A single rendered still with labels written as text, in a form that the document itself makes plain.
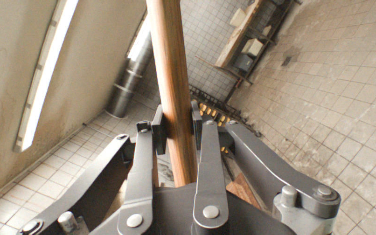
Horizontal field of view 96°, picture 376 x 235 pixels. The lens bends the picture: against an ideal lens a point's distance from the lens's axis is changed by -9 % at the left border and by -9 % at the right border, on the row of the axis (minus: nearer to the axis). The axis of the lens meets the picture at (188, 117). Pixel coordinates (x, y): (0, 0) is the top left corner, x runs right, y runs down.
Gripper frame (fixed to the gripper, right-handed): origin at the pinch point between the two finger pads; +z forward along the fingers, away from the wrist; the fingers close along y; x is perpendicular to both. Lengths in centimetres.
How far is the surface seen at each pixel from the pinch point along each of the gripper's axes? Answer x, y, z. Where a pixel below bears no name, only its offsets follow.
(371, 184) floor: -110, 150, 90
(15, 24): 30, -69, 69
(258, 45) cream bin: 9, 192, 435
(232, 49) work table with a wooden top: 7, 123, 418
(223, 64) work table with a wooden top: -25, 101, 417
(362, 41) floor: 4, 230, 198
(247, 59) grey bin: -21, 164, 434
